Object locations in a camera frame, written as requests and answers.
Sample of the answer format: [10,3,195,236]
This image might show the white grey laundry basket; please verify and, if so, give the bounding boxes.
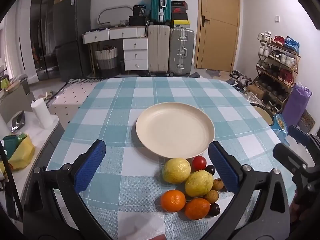
[94,45,119,78]

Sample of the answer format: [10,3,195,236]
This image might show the silver suitcase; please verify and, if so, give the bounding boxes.
[169,27,195,77]

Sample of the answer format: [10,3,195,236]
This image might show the brown longan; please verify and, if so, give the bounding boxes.
[212,178,224,191]
[203,190,220,204]

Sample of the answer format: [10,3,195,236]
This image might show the black bag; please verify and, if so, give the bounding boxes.
[132,4,146,17]

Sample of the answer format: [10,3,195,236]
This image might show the group of assorted shoes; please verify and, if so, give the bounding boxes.
[256,31,300,114]

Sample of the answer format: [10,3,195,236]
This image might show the yellow-green guava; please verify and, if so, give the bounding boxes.
[162,158,192,184]
[185,170,214,197]

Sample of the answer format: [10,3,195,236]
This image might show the blue snack packet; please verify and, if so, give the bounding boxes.
[271,114,290,145]

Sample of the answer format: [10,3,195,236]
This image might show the red tomato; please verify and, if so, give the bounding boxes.
[191,156,207,172]

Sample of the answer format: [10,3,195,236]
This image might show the yellow plastic bag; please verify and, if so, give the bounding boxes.
[9,134,36,171]

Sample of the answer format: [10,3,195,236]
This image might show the teal suitcase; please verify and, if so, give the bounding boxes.
[151,0,172,26]

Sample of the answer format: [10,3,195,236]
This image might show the white desk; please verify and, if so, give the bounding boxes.
[82,26,148,77]

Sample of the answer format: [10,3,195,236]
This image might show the black cable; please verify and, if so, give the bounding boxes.
[0,140,23,222]

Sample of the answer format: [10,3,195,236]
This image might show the yellow black shoe box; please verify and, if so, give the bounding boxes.
[172,19,192,29]

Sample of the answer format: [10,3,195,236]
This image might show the beige suitcase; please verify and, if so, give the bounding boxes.
[147,24,170,76]

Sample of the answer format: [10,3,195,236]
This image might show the oval mirror frame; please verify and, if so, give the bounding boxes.
[98,5,134,27]

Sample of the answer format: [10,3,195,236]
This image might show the purple bag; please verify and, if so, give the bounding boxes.
[282,82,312,128]

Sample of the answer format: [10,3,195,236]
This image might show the pile of loose sneakers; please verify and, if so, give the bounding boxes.
[226,69,263,105]

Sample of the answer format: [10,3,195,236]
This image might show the white side table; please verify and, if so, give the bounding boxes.
[0,109,65,205]

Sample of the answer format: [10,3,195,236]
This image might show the round dark-rimmed stool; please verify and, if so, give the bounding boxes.
[250,102,274,126]

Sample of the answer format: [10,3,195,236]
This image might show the patterned brown mat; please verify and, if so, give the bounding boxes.
[299,110,316,131]

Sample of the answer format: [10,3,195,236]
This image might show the pair of beige slippers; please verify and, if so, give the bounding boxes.
[37,90,54,101]

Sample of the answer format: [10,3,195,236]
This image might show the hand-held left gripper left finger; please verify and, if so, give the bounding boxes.
[22,139,113,240]

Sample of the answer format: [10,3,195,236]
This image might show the dark glass wardrobe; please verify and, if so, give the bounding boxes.
[30,0,60,81]

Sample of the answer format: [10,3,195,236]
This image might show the dark grey refrigerator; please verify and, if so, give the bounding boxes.
[52,0,92,82]

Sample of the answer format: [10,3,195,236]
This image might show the white paper towel roll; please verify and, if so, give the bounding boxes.
[30,98,54,130]

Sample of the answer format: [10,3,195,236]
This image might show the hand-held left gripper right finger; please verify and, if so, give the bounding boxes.
[200,141,292,240]

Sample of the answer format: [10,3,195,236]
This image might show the wooden door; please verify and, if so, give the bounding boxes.
[196,0,241,72]

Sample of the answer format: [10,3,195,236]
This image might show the silver pouch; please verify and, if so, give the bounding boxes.
[11,111,27,133]

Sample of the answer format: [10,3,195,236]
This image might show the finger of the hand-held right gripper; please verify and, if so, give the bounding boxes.
[289,125,320,155]
[273,143,308,178]

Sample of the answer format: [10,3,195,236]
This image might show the brown cardboard box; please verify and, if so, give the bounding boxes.
[246,84,266,101]

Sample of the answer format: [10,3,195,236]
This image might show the white drawer cabinet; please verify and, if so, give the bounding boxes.
[123,38,148,72]

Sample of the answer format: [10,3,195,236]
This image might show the metal shoe rack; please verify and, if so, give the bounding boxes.
[255,31,301,115]

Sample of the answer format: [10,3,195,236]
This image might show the green packet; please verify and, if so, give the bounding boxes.
[2,134,27,159]

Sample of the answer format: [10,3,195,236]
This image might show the white dotted rug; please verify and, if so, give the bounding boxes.
[46,79,107,130]

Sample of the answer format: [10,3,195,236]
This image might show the cream round plate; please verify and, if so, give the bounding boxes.
[135,102,215,159]

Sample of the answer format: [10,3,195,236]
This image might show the orange mandarin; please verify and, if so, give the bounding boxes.
[160,190,187,212]
[184,198,210,220]

